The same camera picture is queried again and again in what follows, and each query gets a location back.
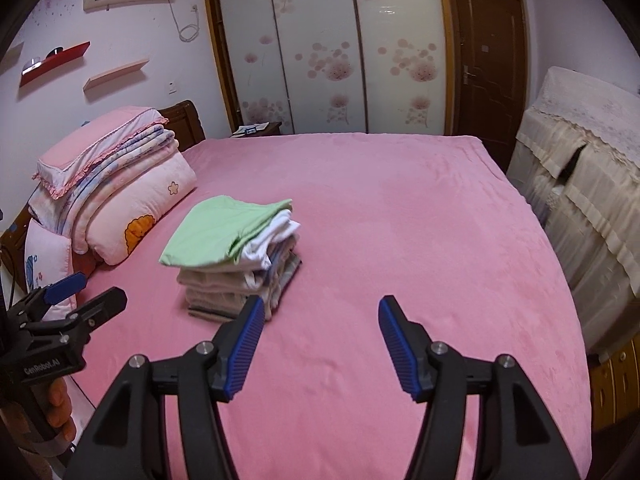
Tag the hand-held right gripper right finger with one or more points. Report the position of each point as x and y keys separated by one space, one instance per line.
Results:
x=397 y=350

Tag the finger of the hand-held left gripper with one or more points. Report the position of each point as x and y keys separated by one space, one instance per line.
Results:
x=100 y=307
x=65 y=286

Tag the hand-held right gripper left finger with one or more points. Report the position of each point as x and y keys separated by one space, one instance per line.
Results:
x=245 y=350

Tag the green t-shirt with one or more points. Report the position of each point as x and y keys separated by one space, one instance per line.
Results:
x=215 y=230

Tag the stack of folded clothes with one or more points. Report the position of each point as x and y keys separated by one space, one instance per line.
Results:
x=225 y=285

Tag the person's left hand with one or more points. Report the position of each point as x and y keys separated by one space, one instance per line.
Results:
x=62 y=410

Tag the pink quilted cushion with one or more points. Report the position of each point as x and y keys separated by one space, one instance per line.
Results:
x=47 y=265

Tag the pink quilt with flower print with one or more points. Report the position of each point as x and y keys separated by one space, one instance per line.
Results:
x=135 y=210

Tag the striped folded blanket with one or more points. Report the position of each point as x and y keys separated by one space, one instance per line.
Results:
x=115 y=170

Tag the pink bed blanket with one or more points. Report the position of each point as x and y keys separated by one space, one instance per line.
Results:
x=400 y=220

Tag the pink ruffled pillow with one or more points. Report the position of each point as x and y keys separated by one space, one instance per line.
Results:
x=90 y=145

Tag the dark wooden headboard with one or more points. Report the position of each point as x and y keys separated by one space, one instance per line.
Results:
x=182 y=122

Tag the papers on nightstand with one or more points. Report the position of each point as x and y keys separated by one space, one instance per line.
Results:
x=252 y=129

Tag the yellow wooden drawer cabinet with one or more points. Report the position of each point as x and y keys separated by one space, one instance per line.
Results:
x=617 y=385

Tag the dark wooden nightstand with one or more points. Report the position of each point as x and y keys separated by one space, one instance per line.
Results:
x=275 y=129

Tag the brown wooden door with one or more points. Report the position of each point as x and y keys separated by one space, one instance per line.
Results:
x=487 y=60

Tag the white lace cloth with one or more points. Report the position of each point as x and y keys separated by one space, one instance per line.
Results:
x=585 y=110

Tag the floral sliding-door wardrobe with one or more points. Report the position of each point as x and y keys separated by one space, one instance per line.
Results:
x=325 y=45

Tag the light wooden wall shelf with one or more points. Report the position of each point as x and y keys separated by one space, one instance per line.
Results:
x=117 y=75

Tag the red wall shelf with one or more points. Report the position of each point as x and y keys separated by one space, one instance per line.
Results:
x=55 y=65

